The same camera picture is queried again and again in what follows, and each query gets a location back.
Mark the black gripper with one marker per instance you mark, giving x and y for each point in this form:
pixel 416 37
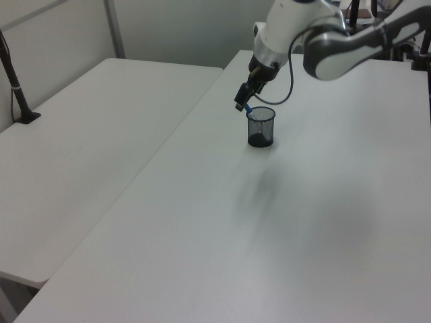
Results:
pixel 264 69

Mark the blue and white marker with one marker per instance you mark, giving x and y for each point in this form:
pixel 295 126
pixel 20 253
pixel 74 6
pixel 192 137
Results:
pixel 248 110

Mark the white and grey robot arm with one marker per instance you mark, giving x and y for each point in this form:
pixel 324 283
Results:
pixel 336 37

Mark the black mesh pen cup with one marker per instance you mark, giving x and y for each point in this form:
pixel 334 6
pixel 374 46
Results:
pixel 260 131

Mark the thin black upright pole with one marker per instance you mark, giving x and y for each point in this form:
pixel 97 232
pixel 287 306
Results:
pixel 354 11

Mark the white side table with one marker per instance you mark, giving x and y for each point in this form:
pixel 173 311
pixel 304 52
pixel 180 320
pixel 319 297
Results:
pixel 84 151

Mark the grey partition post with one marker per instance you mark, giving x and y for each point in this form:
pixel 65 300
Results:
pixel 115 28

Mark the black clamp-mounted camera pole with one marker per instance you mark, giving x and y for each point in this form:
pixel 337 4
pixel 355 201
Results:
pixel 423 50

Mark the black camera pole with base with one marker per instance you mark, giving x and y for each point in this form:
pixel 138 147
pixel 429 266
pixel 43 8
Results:
pixel 15 85

